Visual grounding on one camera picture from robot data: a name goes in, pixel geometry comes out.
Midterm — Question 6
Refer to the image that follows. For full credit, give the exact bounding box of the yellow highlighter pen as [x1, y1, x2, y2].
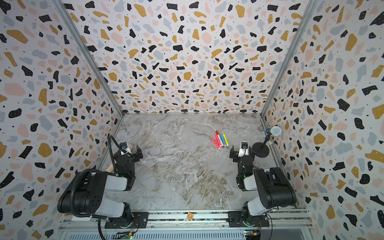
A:
[223, 134, 229, 146]

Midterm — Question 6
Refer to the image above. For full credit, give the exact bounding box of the pink highlighter pen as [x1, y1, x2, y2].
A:
[212, 137, 220, 149]
[216, 135, 222, 147]

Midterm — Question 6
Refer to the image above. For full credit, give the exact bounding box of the blue highlighter pen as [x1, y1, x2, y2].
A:
[220, 134, 226, 147]

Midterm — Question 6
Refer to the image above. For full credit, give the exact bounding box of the white marker pen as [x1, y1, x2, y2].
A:
[216, 131, 225, 148]

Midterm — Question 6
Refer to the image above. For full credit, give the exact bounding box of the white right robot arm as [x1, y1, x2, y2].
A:
[230, 142, 297, 222]

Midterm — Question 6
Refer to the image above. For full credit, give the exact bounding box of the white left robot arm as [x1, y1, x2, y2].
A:
[57, 143, 143, 222]

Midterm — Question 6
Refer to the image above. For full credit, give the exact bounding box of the beige toy microphone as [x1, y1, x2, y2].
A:
[106, 143, 133, 173]

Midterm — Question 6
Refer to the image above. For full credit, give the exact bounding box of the blue toy microphone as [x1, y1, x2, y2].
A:
[264, 126, 282, 136]

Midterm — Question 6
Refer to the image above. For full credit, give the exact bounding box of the small brown tag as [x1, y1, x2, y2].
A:
[187, 213, 194, 221]

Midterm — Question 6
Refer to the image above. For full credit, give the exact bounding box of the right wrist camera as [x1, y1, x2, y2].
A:
[238, 142, 249, 158]

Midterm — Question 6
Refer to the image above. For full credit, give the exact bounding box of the aluminium corner post left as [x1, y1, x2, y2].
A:
[51, 1, 123, 170]

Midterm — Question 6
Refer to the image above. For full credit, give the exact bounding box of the aluminium corner post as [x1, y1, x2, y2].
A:
[51, 1, 123, 170]
[261, 1, 322, 184]

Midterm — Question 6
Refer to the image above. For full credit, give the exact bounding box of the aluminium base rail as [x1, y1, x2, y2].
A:
[57, 207, 317, 240]

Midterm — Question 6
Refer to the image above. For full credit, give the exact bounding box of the aluminium corner post right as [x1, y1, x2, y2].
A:
[261, 1, 322, 184]

